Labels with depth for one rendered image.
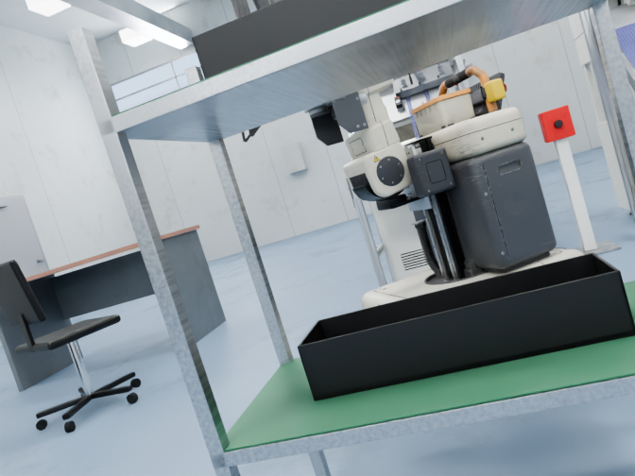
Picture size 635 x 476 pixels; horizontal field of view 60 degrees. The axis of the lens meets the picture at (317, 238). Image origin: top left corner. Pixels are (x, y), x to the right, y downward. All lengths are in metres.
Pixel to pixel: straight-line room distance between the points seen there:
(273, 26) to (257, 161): 10.90
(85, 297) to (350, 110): 3.41
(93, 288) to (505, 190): 3.59
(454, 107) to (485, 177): 0.31
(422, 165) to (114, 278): 3.25
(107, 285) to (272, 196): 7.51
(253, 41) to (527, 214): 1.24
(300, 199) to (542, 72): 5.26
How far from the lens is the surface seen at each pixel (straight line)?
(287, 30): 1.02
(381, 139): 1.93
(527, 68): 11.50
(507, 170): 1.98
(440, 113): 2.07
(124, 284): 4.63
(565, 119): 3.17
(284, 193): 11.76
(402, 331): 1.02
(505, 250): 1.94
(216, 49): 1.06
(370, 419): 0.95
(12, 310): 3.10
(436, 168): 1.90
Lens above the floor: 0.73
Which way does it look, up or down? 4 degrees down
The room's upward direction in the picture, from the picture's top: 17 degrees counter-clockwise
